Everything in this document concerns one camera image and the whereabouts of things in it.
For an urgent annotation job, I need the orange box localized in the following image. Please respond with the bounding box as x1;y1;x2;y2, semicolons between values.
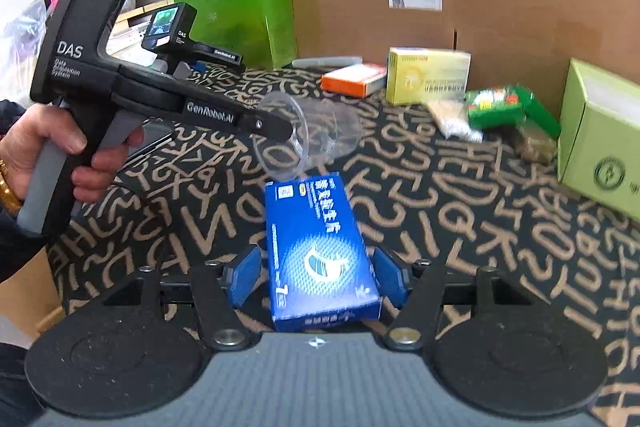
320;63;388;98

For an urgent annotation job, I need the green packet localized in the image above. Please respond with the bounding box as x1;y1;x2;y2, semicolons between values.
466;85;562;138

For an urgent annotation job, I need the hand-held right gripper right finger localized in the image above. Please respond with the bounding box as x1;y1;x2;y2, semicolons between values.
372;247;531;353

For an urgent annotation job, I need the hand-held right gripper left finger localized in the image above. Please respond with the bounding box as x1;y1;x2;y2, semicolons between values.
102;244;263;351

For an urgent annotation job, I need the blue box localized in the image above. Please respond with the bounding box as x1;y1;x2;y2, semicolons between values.
264;172;383;334

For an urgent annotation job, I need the gold bracelet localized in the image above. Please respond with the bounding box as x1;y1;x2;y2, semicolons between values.
0;157;24;214

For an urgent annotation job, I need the clear plastic bag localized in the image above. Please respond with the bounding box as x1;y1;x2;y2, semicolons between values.
0;0;56;105

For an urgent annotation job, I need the pale olive box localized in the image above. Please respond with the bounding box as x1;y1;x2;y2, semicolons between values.
515;122;559;164

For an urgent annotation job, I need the black handheld device with screen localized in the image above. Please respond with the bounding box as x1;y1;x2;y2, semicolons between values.
141;2;244;76

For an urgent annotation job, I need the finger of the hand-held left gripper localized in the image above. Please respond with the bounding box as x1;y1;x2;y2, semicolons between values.
239;106;297;144

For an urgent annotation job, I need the shiny green box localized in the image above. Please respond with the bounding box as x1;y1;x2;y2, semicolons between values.
169;0;299;70

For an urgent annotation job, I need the white knit glove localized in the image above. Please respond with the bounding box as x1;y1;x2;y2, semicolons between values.
426;99;485;144

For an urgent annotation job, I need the person's left hand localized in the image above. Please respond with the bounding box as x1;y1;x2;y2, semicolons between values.
0;101;147;208

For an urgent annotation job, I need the light green box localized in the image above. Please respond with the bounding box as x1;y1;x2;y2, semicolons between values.
557;59;640;222

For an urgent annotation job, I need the yellow box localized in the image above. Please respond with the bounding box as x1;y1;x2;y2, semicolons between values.
385;47;472;106

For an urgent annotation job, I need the clear plastic cup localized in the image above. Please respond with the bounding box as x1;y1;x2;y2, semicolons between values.
251;91;362;182

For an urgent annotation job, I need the black letter-print mat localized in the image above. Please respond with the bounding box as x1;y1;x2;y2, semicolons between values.
47;57;640;427

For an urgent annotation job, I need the translucent plastic tube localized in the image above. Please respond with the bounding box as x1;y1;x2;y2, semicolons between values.
291;55;364;68

